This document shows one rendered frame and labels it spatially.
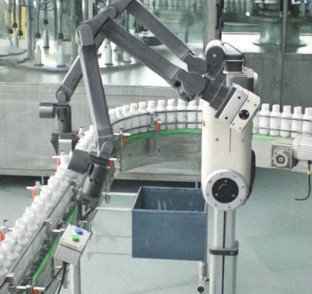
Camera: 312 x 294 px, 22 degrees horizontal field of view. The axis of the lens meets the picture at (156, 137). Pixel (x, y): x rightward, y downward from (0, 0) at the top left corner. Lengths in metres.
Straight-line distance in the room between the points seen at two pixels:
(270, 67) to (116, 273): 3.62
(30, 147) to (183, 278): 2.07
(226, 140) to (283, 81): 5.31
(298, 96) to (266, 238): 2.76
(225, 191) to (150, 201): 0.85
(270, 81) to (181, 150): 3.69
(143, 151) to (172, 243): 1.10
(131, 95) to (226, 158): 3.45
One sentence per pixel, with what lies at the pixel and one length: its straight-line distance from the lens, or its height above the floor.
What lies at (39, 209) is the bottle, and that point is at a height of 1.15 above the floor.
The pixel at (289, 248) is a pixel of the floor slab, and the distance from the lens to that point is 5.48.
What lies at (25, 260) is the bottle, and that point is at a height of 1.06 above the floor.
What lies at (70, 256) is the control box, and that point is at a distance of 2.58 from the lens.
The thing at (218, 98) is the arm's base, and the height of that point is 1.55.
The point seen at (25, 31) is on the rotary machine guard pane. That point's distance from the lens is 6.29.
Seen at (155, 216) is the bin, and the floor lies 0.92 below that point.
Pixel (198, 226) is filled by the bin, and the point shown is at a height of 0.88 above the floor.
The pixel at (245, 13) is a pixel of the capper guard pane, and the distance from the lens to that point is 7.95.
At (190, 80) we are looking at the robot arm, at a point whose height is 1.61.
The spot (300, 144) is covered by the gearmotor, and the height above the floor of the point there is 1.02.
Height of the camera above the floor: 2.08
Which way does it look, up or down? 15 degrees down
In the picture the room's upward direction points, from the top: straight up
